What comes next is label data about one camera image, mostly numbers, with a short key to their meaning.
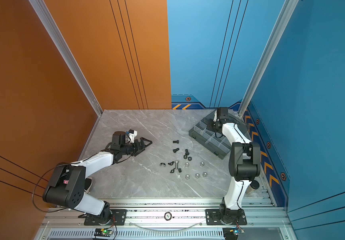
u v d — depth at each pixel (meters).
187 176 0.87
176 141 1.02
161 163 0.92
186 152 0.96
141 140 0.81
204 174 0.87
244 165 0.51
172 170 0.89
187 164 0.91
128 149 0.78
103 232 0.71
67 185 0.45
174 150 0.97
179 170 0.89
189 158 0.94
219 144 0.97
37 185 0.70
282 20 0.73
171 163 0.92
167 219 0.74
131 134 0.84
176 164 0.91
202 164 0.92
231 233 0.71
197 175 0.87
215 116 0.89
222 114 0.76
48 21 0.74
